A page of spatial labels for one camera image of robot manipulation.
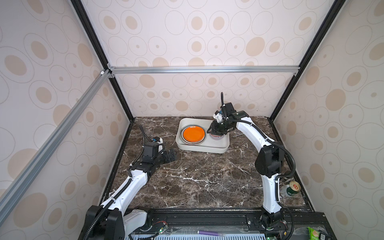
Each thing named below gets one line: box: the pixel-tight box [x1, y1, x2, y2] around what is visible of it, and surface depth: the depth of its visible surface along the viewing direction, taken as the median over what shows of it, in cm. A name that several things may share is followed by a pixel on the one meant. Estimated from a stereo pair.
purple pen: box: [197, 230, 226, 236], surface depth 72 cm
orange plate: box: [183, 125, 206, 143], surface depth 105 cm
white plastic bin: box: [175, 118, 230, 154], surface depth 106 cm
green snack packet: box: [307, 226, 320, 240], surface depth 71 cm
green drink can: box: [286, 181, 301, 196], surface depth 77 cm
